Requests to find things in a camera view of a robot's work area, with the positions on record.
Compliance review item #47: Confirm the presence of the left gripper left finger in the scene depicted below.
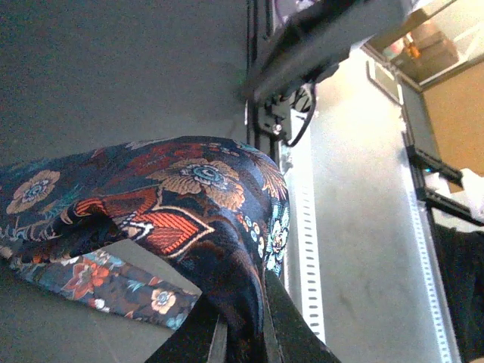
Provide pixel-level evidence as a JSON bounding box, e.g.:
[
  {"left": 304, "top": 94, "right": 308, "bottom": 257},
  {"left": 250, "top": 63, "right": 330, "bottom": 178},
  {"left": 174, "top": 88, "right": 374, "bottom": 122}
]
[{"left": 145, "top": 295, "right": 228, "bottom": 363}]

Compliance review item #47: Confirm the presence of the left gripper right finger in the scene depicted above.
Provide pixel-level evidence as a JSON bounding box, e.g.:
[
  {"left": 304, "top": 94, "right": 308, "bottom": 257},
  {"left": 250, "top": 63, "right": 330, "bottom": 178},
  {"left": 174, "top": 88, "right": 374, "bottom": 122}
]
[{"left": 265, "top": 271, "right": 339, "bottom": 362}]

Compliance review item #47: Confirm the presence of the navy floral tie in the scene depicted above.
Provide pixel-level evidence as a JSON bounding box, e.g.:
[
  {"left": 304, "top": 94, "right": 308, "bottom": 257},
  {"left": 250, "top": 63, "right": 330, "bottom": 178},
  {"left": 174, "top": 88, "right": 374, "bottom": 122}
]
[{"left": 1, "top": 136, "right": 290, "bottom": 362}]

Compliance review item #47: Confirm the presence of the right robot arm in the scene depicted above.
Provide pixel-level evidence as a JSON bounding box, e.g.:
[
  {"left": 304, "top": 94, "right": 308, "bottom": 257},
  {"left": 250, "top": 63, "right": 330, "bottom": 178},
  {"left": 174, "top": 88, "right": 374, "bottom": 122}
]
[{"left": 241, "top": 1, "right": 413, "bottom": 104}]

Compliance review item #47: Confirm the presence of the light blue slotted cable duct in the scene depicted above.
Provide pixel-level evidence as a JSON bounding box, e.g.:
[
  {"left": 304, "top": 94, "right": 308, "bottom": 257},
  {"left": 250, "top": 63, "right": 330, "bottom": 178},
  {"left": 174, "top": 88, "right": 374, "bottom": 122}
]
[{"left": 295, "top": 182, "right": 326, "bottom": 343}]

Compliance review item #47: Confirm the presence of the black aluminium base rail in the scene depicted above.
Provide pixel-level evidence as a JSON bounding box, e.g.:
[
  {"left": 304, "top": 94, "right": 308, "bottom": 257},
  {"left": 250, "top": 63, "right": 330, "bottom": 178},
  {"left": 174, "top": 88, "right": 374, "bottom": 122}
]
[{"left": 245, "top": 1, "right": 280, "bottom": 163}]

